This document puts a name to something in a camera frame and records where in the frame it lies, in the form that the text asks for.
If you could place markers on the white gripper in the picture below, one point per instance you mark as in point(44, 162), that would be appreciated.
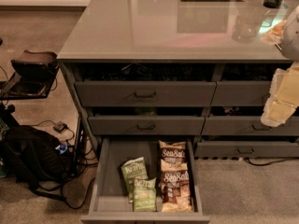
point(291, 39)

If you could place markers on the open bottom left drawer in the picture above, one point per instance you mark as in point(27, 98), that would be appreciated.
point(109, 203)

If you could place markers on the top left grey drawer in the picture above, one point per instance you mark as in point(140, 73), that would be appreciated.
point(145, 93)

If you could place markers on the brown sea salt bag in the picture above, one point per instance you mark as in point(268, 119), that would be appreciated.
point(176, 194)
point(174, 154)

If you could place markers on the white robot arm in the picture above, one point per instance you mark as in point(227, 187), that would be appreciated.
point(285, 35)

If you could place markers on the middle right grey drawer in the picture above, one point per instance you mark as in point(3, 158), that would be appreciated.
point(248, 125)

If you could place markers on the grey cabinet frame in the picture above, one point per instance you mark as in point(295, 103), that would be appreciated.
point(173, 40)

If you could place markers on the top right grey drawer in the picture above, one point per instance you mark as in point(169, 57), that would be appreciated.
point(241, 93)

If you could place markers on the black power adapter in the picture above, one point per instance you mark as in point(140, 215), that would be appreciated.
point(59, 127)

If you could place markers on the rear brown sea salt bag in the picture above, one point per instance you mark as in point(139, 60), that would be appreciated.
point(174, 154)

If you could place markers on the front brown sea salt bag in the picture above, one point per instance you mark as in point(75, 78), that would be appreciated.
point(176, 194)

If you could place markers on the middle left grey drawer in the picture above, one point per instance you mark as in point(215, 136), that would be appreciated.
point(146, 125)

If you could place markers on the green jalapeno chip bag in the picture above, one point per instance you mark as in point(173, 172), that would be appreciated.
point(145, 195)
point(131, 170)

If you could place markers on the black backpack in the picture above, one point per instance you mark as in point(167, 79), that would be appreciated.
point(33, 157)

